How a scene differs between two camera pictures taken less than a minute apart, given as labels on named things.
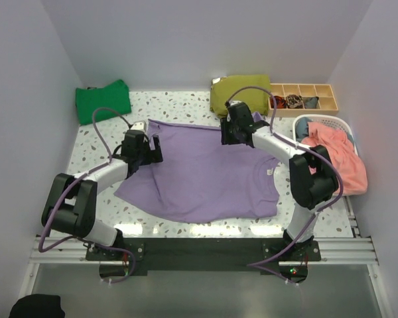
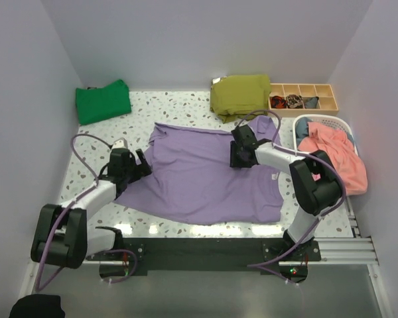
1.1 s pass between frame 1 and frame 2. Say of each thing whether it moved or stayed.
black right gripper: moved
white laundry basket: stayed
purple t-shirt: stayed
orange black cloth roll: stayed
